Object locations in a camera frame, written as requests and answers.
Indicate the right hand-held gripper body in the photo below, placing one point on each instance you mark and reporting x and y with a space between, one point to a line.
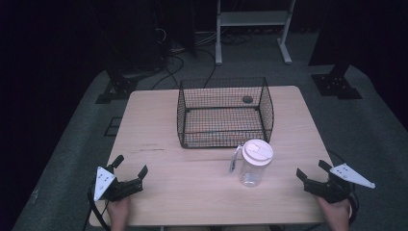
332 190

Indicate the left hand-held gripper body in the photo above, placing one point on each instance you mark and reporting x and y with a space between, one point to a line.
124 188

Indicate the clear cup with white lid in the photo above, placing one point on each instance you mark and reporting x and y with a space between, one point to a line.
255 160

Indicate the person's left hand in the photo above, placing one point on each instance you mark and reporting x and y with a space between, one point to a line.
119 211

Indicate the person's right hand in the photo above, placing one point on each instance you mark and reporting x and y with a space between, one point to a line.
335 215

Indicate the black stand base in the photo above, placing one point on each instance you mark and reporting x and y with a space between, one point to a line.
336 86
119 88

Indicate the small dark round object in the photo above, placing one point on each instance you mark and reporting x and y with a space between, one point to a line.
247 99

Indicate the white metal stand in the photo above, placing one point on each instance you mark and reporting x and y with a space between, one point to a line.
253 18

